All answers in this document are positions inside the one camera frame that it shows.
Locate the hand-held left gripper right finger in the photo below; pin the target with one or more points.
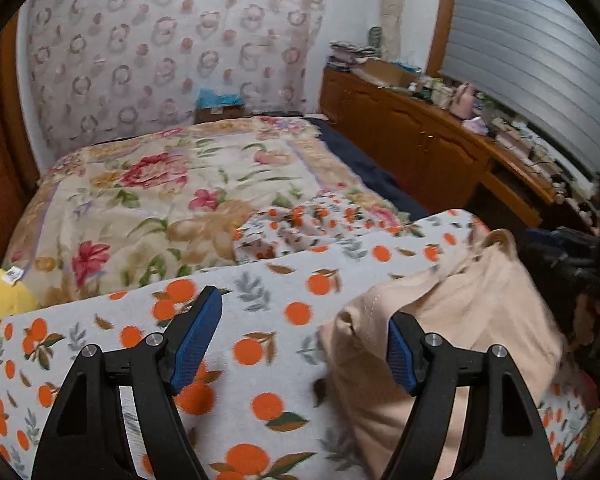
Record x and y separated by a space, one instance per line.
400 355

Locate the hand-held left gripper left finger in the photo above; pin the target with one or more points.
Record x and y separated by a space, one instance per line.
195 345

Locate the pink printed t-shirt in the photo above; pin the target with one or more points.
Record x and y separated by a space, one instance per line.
480 300

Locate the person's right hand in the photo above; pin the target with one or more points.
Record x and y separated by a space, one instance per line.
587 320

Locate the orange fruit print blanket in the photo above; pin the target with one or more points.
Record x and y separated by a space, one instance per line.
280 285

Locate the floral blanket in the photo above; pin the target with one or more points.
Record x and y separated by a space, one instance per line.
155 185

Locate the yellow patterned cloth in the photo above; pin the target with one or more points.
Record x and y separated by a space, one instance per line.
592 435

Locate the dark blue bedsheet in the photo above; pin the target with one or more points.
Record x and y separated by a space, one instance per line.
360 165

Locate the yellow plush toy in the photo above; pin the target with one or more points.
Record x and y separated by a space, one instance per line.
0 295

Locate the pink bottle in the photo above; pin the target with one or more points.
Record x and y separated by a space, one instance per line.
464 100

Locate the wooden sideboard cabinet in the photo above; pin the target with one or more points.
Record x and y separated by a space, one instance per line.
405 130

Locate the row of small bottles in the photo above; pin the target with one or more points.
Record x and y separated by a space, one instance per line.
435 90

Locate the grey window blind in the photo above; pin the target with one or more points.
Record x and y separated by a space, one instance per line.
520 35

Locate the box with blue cloth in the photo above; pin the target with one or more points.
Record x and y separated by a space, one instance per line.
220 105

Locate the brown louvred wardrobe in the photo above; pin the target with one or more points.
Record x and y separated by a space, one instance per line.
0 160

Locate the cardboard box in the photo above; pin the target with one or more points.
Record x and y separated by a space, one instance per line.
387 72

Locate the stack of folded cloths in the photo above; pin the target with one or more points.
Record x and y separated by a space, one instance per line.
347 55

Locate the small grey desk fan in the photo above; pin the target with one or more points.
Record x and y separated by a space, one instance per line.
375 36

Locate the beige lace curtain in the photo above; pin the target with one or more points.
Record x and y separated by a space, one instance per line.
397 5

